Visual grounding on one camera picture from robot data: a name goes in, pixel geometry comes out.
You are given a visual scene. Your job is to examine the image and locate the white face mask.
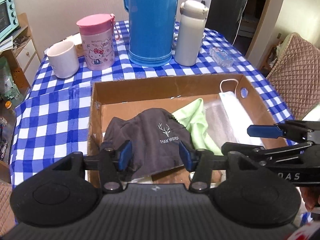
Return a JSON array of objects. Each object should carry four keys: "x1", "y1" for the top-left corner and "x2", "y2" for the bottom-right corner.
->
[{"x1": 219, "y1": 79, "x2": 264, "y2": 146}]

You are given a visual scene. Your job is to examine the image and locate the dark grey cloth pouch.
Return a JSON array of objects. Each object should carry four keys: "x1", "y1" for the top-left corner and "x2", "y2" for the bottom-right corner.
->
[{"x1": 104, "y1": 108, "x2": 194, "y2": 181}]

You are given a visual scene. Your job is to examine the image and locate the person's right hand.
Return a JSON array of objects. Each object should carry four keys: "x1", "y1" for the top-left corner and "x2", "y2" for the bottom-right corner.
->
[{"x1": 299, "y1": 187, "x2": 320, "y2": 212}]

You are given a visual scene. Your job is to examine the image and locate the cream yellow towel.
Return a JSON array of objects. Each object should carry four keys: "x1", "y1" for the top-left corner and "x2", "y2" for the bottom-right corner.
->
[{"x1": 128, "y1": 176, "x2": 153, "y2": 184}]

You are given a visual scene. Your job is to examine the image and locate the light green cloth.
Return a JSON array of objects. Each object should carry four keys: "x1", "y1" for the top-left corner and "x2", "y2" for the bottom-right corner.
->
[{"x1": 172, "y1": 98, "x2": 222, "y2": 155}]

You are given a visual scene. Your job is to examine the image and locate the right quilted tan chair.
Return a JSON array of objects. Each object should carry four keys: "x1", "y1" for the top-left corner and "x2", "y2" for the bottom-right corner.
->
[{"x1": 267, "y1": 33, "x2": 319, "y2": 120}]

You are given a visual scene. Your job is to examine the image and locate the quilted tan chair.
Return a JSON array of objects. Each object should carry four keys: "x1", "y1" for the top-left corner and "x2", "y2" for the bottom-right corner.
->
[
  {"x1": 267, "y1": 33, "x2": 319, "y2": 120},
  {"x1": 0, "y1": 181, "x2": 15, "y2": 236}
]

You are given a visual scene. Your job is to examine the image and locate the brown cardboard tray box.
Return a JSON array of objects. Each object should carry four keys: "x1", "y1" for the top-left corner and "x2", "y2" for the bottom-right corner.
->
[{"x1": 87, "y1": 74, "x2": 288, "y2": 189}]

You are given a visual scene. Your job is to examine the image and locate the blue white checkered tablecloth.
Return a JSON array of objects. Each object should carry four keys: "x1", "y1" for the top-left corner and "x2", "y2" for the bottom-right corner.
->
[{"x1": 10, "y1": 21, "x2": 292, "y2": 186}]

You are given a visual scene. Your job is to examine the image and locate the clear plastic tissue pack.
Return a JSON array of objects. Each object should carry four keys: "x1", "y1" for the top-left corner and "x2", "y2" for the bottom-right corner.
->
[{"x1": 209, "y1": 47, "x2": 234, "y2": 68}]

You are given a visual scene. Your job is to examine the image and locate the white ceramic mug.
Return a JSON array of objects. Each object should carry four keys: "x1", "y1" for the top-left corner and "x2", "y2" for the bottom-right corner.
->
[{"x1": 46, "y1": 40, "x2": 79, "y2": 79}]

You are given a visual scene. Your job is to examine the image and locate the left quilted tan chair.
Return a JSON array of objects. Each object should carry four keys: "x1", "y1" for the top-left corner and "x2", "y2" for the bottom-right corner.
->
[{"x1": 0, "y1": 181, "x2": 15, "y2": 236}]

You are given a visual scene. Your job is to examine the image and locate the pink lidded cartoon cup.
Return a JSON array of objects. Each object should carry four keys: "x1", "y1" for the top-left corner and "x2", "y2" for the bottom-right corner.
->
[{"x1": 76, "y1": 14, "x2": 120, "y2": 70}]

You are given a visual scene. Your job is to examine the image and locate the wooden shelf cabinet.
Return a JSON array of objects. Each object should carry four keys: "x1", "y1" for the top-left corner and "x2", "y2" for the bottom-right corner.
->
[{"x1": 1, "y1": 12, "x2": 41, "y2": 96}]

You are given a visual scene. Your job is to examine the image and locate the black mini fridge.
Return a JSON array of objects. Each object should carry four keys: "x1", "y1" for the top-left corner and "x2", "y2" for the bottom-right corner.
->
[{"x1": 195, "y1": 0, "x2": 247, "y2": 44}]

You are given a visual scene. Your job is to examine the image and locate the white insulated bottle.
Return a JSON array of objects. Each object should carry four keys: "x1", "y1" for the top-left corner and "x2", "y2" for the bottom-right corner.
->
[{"x1": 174, "y1": 0, "x2": 209, "y2": 67}]

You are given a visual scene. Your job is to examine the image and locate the large blue thermos flask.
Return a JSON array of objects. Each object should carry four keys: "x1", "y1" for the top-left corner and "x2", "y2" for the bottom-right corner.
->
[{"x1": 123, "y1": 0, "x2": 178, "y2": 67}]

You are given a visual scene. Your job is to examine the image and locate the teal toaster oven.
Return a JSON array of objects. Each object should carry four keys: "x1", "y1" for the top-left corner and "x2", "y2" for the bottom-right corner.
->
[{"x1": 0, "y1": 0, "x2": 19, "y2": 42}]

